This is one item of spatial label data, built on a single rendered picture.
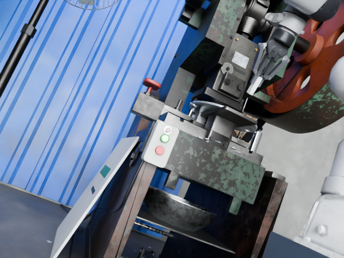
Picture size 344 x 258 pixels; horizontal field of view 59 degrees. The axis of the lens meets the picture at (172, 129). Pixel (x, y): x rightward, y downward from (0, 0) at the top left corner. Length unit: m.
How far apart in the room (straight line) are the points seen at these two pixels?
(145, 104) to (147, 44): 1.57
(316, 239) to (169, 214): 0.69
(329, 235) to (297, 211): 2.50
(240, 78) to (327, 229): 0.89
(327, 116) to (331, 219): 0.90
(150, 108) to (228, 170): 0.37
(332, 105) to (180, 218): 0.77
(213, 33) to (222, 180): 0.60
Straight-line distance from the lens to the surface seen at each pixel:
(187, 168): 1.08
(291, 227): 3.09
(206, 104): 1.15
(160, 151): 0.93
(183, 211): 1.19
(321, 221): 0.62
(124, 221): 1.00
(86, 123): 2.39
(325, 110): 1.43
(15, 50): 1.47
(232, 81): 1.32
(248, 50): 1.42
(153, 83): 1.05
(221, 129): 1.20
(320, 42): 1.67
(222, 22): 1.36
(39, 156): 2.41
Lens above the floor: 0.47
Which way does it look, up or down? 9 degrees up
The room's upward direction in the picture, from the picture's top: 22 degrees clockwise
